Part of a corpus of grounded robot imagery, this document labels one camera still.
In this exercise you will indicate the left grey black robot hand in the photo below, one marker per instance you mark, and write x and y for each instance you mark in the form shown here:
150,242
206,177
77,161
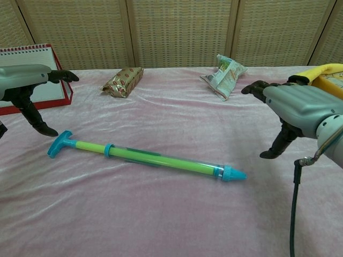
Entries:
21,77

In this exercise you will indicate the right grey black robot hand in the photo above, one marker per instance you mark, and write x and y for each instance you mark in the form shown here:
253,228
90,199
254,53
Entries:
297,104

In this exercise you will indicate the green blue water pump toy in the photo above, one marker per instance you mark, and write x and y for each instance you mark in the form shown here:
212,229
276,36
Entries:
160,160

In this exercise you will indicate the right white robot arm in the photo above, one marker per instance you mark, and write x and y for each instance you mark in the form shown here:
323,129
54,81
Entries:
331,128

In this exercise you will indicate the red desk calendar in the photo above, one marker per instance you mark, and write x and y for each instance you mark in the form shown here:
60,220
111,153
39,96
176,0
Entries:
26,57

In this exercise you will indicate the yellow plush banana toy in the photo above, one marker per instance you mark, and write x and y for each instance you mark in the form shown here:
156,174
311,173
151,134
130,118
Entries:
316,72

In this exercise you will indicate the yellow cardboard box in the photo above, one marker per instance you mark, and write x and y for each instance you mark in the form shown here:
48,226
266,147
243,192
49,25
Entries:
332,87

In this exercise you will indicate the green white snack packet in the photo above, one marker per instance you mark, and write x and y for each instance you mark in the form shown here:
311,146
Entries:
225,77

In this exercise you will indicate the gold foil snack packet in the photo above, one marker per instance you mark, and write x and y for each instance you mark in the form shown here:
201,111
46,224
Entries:
123,81

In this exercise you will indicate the woven wooden folding screen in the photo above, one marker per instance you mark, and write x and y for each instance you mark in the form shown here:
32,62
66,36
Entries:
182,32

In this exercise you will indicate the pink velvet tablecloth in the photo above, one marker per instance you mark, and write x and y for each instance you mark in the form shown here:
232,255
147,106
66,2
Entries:
160,214

